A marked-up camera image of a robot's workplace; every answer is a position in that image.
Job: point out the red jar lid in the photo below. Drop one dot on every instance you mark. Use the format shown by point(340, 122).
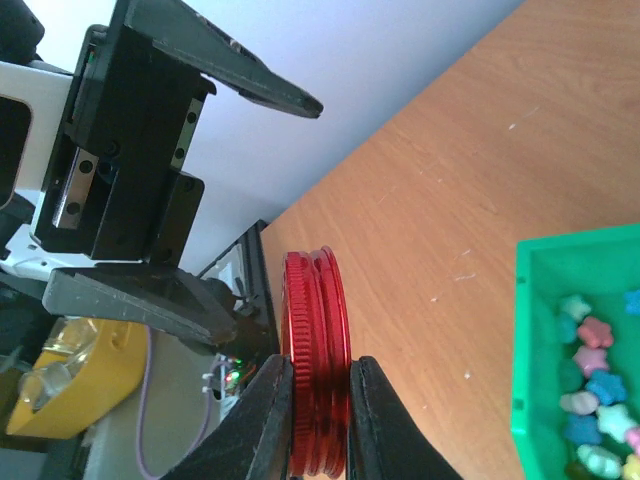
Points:
point(316, 338)

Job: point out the green plastic candy bin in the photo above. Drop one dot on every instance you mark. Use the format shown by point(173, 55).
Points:
point(575, 384)

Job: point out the black aluminium frame rail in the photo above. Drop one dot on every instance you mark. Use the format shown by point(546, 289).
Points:
point(240, 279)

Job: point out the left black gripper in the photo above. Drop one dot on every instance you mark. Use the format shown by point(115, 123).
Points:
point(115, 190)

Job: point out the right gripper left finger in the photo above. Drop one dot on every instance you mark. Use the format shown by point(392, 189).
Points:
point(253, 441)

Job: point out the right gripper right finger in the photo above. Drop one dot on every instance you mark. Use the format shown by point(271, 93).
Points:
point(384, 441)

